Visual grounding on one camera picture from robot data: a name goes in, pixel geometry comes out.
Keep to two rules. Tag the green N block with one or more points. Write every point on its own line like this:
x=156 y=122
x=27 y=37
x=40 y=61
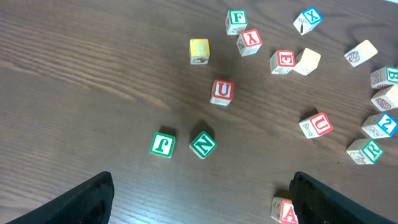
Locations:
x=203 y=145

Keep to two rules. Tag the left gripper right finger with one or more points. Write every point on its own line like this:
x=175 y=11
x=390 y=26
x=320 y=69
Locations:
x=315 y=202

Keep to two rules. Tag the green F block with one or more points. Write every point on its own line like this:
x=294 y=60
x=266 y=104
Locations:
x=236 y=21

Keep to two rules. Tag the green J block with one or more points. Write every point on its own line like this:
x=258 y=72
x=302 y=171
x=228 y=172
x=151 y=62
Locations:
x=162 y=145

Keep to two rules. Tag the green B block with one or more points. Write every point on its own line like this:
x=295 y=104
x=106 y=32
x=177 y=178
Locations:
x=384 y=77

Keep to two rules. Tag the yellow block beside red E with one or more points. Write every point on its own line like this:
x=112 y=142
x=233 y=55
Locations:
x=307 y=61

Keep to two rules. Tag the red U block centre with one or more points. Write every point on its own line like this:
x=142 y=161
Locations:
x=316 y=125

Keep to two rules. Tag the red U block left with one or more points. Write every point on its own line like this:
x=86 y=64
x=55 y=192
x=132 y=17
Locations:
x=222 y=92

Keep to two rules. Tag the red A block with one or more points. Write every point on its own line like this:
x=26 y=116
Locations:
x=282 y=211

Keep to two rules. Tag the green R block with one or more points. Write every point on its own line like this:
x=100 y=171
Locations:
x=365 y=151

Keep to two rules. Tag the red u block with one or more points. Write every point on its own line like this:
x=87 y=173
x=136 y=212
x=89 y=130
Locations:
x=222 y=92
x=316 y=125

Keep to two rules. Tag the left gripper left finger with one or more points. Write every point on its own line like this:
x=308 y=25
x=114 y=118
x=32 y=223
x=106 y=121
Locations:
x=89 y=202

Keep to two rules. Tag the blue 2 block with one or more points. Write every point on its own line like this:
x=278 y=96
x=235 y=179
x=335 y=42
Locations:
x=381 y=125

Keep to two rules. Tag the yellow block far left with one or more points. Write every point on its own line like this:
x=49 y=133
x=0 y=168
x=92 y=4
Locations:
x=199 y=51

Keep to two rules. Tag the red X block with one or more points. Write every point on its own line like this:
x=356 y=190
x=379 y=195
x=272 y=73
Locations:
x=249 y=42

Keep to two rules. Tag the yellow block top centre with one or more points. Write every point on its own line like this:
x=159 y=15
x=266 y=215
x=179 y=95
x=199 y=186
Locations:
x=361 y=53

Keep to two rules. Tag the yellow block below B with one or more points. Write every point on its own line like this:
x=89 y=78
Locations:
x=385 y=99

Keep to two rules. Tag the blue X block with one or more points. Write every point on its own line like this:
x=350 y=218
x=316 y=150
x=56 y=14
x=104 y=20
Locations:
x=307 y=20

